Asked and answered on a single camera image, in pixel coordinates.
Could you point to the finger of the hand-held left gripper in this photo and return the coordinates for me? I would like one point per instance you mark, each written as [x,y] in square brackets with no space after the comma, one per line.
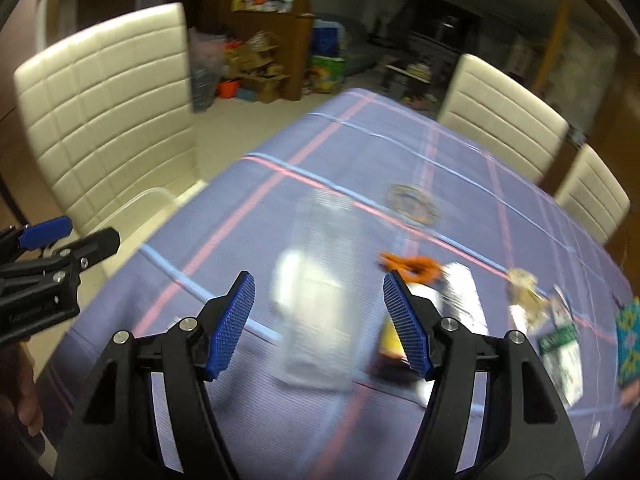
[45,232]
[92,245]

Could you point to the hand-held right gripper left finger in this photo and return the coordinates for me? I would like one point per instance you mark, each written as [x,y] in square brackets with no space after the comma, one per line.
[232,325]

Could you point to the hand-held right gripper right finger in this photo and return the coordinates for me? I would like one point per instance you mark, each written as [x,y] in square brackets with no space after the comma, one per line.
[407,330]

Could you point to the orange peel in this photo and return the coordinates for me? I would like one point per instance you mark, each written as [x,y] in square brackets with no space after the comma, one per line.
[412,265]

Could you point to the clear plastic bottle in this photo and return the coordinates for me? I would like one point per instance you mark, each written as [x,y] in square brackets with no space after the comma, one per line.
[317,305]

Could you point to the person's left hand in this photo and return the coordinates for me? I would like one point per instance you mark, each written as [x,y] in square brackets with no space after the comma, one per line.
[20,400]

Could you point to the white foil packet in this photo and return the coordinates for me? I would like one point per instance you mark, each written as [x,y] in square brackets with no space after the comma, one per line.
[465,297]

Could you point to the crumpled white tissue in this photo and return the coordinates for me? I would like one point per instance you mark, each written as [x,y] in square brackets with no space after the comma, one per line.
[525,297]

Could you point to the cream padded chair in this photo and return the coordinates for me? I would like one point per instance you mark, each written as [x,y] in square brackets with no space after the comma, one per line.
[105,120]
[595,195]
[500,120]

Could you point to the green and white packet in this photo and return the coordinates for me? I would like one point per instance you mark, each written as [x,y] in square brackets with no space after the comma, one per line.
[562,355]

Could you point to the blue plaid tablecloth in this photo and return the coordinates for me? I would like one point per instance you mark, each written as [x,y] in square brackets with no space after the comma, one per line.
[350,150]

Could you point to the orange bucket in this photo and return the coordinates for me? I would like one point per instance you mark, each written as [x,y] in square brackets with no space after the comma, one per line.
[227,90]

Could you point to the clear plastic bag of clutter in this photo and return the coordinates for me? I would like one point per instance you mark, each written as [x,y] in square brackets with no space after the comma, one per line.
[205,72]

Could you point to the colourful beaded box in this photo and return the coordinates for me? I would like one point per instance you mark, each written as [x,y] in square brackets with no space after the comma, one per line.
[629,340]

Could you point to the pile of cardboard boxes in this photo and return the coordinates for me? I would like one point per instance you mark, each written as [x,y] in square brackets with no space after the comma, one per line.
[257,67]

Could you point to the low coffee table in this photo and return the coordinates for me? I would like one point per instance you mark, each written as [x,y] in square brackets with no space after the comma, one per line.
[407,75]

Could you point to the green printed bag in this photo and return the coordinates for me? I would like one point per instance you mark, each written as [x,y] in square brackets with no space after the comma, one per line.
[325,74]

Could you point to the wooden divider cabinet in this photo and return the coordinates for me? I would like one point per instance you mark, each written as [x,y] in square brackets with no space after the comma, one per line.
[292,45]

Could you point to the grey sofa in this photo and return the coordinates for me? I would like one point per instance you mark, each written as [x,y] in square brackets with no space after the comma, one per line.
[365,50]

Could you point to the blue bag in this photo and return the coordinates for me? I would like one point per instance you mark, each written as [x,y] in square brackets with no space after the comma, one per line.
[327,37]

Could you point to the dark television cabinet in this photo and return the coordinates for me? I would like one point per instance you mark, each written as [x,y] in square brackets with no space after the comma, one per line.
[435,20]

